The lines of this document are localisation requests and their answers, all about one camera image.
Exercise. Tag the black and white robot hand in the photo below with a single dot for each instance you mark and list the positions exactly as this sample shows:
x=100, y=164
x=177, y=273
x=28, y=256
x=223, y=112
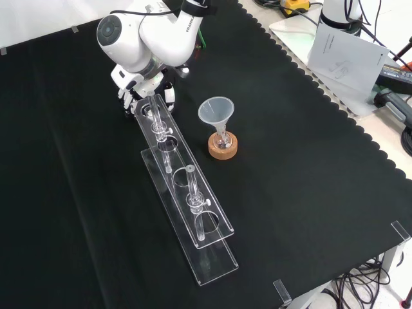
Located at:
x=128, y=80

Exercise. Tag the translucent plastic funnel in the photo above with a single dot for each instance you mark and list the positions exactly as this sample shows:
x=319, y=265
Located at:
x=215, y=112

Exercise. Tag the clear acrylic funnel stand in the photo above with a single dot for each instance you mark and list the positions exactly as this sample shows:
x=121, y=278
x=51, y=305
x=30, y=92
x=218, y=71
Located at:
x=190, y=193

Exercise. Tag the clear round-bottom flask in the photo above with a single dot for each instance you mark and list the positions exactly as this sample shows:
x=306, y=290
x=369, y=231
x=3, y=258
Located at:
x=222, y=141

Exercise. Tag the pale board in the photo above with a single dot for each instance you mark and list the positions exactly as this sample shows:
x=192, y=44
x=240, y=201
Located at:
x=289, y=29

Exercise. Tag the black bench cloth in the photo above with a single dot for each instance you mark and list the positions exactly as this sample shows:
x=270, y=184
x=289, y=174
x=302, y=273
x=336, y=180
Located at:
x=289, y=161

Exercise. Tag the yellow stop button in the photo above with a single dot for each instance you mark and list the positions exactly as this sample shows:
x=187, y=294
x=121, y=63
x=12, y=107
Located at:
x=294, y=4

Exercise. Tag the white paper booklet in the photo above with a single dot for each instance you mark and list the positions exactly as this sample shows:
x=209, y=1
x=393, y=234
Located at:
x=347, y=58

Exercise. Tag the clear acrylic cloth clip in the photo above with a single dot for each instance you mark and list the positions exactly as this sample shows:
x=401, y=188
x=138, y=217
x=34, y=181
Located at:
x=400, y=230
x=282, y=291

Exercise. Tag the black power adapter yellow label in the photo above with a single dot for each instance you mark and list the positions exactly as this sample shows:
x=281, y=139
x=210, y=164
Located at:
x=396, y=75

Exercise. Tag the black tripod leg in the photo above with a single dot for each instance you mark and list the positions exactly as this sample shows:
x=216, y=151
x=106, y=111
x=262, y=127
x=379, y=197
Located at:
x=404, y=50

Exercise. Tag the white bench leg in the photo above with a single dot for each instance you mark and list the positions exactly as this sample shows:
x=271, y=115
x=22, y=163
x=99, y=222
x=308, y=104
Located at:
x=391, y=264

